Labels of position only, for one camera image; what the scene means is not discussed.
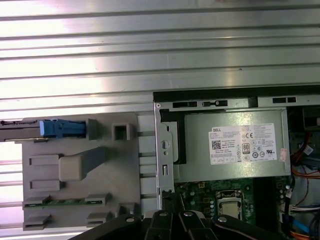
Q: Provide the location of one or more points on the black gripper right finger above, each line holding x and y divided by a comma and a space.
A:
190, 225

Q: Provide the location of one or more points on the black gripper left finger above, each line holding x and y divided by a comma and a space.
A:
163, 225

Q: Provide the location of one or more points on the hard disk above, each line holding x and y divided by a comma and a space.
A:
62, 128

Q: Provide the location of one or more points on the green motherboard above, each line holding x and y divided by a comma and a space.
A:
197, 197

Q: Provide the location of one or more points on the silver CPU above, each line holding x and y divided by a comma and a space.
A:
230, 208

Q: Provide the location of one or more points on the CPU socket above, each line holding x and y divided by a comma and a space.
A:
230, 193

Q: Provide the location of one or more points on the grey power supply unit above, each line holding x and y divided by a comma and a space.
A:
195, 165

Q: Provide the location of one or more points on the grey parts rack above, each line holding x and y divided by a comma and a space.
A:
105, 175

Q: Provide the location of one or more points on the green RAM stick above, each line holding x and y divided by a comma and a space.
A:
65, 202

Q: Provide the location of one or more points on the black PC case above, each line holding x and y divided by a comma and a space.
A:
225, 93

